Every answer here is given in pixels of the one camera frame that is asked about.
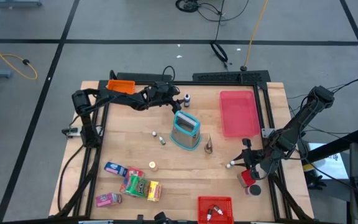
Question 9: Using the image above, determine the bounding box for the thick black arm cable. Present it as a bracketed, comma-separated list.
[57, 143, 88, 213]

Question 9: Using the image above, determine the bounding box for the pink translucent tray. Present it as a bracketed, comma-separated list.
[219, 90, 262, 139]

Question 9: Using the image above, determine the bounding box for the black perforated plate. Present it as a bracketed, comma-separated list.
[192, 70, 272, 83]

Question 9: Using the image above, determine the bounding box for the grey cart base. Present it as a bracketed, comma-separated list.
[0, 0, 43, 9]

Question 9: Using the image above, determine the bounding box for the blue Frosted Flakes box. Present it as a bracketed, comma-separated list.
[104, 161, 129, 177]

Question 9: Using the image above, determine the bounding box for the green candy packet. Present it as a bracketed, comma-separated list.
[119, 166, 145, 194]

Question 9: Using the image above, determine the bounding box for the yellow cable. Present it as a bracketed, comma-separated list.
[242, 0, 269, 72]
[0, 32, 39, 80]

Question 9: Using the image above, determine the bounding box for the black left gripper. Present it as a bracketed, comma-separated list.
[147, 81, 185, 115]

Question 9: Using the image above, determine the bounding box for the orange plastic bin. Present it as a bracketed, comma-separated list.
[106, 79, 136, 95]

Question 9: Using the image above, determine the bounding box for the red perforated basket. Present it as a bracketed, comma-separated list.
[197, 195, 234, 224]

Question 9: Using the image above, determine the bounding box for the yellow Corn Pops box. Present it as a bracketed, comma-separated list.
[147, 180, 163, 202]

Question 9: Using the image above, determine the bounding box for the red lidded container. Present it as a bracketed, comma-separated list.
[236, 170, 257, 189]

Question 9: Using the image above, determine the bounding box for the white printed box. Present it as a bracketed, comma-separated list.
[303, 142, 350, 181]

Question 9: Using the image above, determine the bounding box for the thin black power cable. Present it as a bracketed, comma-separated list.
[287, 77, 358, 113]

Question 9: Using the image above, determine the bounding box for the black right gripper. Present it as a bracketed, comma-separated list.
[230, 138, 272, 181]

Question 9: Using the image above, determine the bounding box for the black table frame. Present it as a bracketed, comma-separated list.
[54, 79, 315, 223]

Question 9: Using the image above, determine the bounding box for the coiled black floor cable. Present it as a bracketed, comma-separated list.
[175, 0, 250, 22]

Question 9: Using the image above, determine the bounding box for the black flat plate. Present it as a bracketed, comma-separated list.
[116, 72, 173, 82]

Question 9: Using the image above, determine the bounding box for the black round object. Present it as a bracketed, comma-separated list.
[153, 211, 169, 224]

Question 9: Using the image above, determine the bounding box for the black lidded jar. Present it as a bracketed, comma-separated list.
[244, 184, 262, 197]

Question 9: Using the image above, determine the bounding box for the black cable with loop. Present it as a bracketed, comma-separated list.
[209, 0, 231, 71]

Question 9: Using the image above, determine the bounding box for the black desk bar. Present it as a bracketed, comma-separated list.
[300, 128, 358, 164]

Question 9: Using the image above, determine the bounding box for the pink cereal box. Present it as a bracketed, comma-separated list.
[94, 192, 123, 208]

